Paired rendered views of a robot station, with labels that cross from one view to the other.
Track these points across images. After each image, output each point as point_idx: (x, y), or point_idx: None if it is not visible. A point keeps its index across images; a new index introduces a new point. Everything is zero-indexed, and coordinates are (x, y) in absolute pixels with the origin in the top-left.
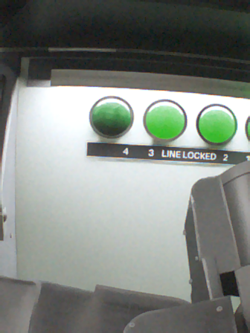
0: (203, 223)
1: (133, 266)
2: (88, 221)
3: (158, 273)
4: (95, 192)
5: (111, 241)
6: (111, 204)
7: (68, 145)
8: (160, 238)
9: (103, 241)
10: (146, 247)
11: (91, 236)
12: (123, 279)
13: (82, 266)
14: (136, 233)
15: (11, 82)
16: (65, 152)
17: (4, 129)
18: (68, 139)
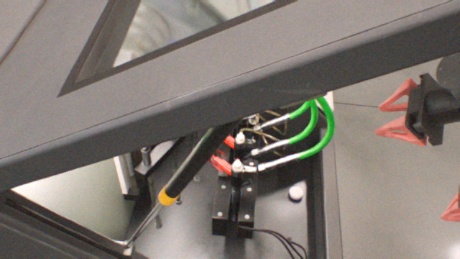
0: None
1: (78, 196)
2: (60, 206)
3: (85, 185)
4: (55, 188)
5: (69, 198)
6: (62, 184)
7: (37, 185)
8: (79, 170)
9: (67, 204)
10: (77, 182)
11: (63, 210)
12: (79, 208)
13: None
14: (72, 181)
15: (16, 195)
16: (38, 191)
17: (62, 216)
18: (36, 183)
